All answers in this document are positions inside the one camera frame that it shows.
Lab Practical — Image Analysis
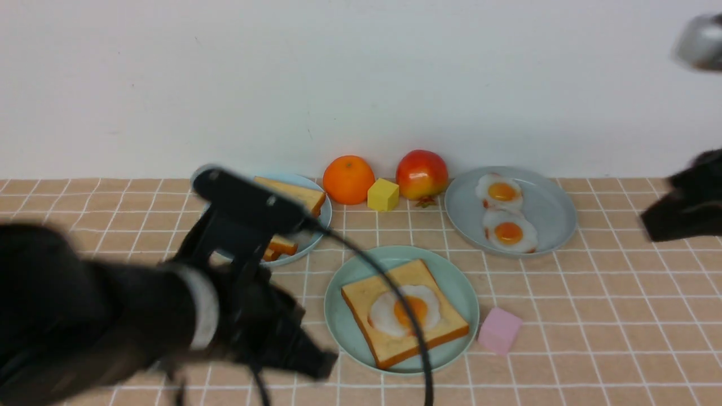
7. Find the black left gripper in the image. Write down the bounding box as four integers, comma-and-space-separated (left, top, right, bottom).
212, 265, 338, 381

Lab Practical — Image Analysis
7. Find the fried egg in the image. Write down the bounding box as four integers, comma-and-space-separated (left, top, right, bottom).
368, 285, 441, 338
474, 173, 523, 211
482, 208, 539, 254

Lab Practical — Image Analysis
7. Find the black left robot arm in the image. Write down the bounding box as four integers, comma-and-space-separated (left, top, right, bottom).
2, 223, 338, 405

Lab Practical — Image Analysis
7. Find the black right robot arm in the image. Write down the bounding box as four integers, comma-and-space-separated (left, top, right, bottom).
640, 14, 721, 242

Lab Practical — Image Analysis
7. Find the teal centre plate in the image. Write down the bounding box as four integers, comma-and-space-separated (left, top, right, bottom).
324, 246, 480, 376

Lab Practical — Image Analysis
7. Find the light blue bread plate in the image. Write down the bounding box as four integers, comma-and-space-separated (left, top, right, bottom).
192, 169, 333, 267

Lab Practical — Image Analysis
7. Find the orange fruit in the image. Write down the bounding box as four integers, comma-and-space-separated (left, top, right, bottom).
322, 155, 376, 205

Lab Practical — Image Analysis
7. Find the yellow cube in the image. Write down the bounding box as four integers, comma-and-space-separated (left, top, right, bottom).
367, 178, 400, 211

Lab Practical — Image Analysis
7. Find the red apple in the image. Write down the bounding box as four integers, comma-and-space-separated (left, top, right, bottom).
395, 149, 449, 208

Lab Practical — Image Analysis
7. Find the pink cube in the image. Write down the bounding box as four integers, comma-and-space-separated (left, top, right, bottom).
477, 307, 523, 356

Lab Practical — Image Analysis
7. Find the grey egg plate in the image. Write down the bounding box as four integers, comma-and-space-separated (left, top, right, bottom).
444, 165, 578, 259

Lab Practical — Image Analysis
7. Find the black camera cable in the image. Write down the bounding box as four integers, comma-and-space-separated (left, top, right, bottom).
248, 217, 435, 406

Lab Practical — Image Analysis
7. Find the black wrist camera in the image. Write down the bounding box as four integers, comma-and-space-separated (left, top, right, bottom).
173, 165, 320, 267

